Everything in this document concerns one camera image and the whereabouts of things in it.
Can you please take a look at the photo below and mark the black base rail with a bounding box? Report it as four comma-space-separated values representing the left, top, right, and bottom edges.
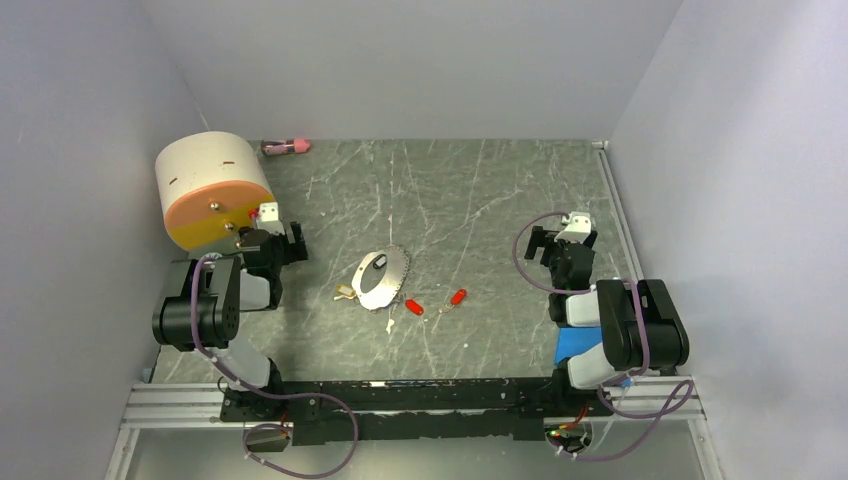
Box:
220, 370, 612, 446

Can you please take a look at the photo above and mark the aluminium frame rail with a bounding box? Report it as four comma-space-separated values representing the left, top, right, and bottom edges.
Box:
105, 376, 724, 479

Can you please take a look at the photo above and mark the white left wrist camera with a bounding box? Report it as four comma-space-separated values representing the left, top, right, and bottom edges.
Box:
255, 202, 286, 235

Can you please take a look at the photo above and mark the pink capped small bottle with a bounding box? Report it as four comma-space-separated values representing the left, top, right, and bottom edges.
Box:
260, 138, 311, 156

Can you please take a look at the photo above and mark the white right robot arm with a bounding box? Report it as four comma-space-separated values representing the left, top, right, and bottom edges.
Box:
524, 225, 690, 415

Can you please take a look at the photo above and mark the white round drawer cabinet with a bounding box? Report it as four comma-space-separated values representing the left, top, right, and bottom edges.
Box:
155, 131, 275, 251

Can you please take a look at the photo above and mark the red key tag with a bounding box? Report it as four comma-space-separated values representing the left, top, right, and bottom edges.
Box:
404, 299, 425, 316
449, 289, 467, 307

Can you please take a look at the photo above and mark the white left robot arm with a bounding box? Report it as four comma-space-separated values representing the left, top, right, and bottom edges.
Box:
152, 222, 308, 420

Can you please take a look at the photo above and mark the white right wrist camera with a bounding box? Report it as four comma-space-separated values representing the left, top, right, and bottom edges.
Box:
554, 211, 594, 244

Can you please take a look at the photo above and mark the blue foam pad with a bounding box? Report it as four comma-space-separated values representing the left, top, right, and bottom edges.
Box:
554, 327, 632, 390

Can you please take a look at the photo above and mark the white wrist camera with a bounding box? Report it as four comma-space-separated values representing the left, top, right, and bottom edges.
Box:
554, 211, 594, 244
255, 202, 286, 235

